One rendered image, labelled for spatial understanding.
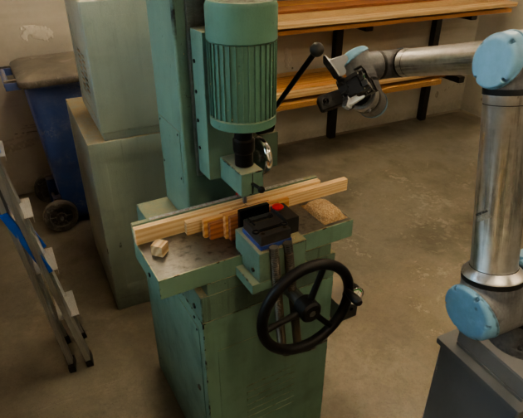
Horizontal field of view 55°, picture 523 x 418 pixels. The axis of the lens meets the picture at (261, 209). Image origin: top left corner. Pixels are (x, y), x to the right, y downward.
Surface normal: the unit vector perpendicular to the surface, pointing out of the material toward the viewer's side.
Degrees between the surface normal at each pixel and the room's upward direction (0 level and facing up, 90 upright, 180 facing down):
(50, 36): 90
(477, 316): 94
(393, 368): 0
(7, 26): 90
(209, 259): 0
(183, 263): 0
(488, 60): 81
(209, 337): 90
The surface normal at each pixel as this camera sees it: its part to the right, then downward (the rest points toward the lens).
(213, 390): 0.48, 0.44
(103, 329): 0.00, -0.86
